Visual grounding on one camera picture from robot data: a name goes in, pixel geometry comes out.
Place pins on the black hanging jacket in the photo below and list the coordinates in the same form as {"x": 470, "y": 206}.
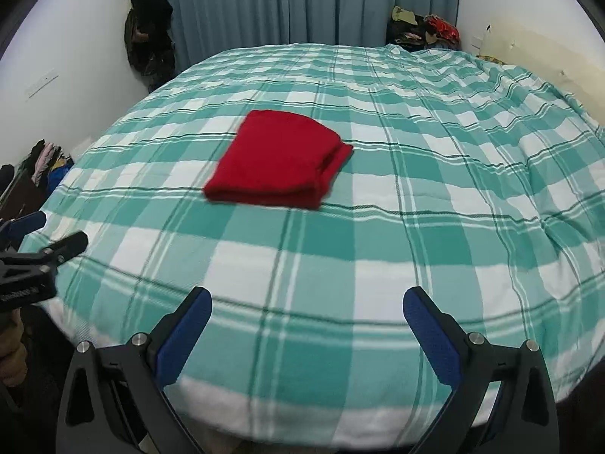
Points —
{"x": 149, "y": 28}

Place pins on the hanging clothes on rack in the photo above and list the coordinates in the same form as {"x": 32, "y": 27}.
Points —
{"x": 40, "y": 165}

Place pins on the blue-grey curtain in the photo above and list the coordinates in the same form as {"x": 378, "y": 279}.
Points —
{"x": 302, "y": 4}

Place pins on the cream headboard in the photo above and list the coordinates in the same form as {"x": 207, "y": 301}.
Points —
{"x": 543, "y": 47}

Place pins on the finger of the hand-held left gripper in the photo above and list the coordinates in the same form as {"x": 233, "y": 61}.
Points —
{"x": 68, "y": 247}
{"x": 23, "y": 228}

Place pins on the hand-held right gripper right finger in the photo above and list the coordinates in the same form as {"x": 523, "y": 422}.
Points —
{"x": 432, "y": 335}

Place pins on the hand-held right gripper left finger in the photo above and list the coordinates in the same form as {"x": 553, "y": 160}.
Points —
{"x": 186, "y": 335}

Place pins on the red sweater with white print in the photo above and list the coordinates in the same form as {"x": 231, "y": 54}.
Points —
{"x": 279, "y": 161}

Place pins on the person's left hand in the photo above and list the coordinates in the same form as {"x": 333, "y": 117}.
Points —
{"x": 12, "y": 350}

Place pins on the green and white plaid blanket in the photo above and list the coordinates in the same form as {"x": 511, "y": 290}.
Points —
{"x": 378, "y": 255}

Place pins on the pile of mixed clothes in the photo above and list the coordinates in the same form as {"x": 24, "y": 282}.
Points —
{"x": 420, "y": 30}

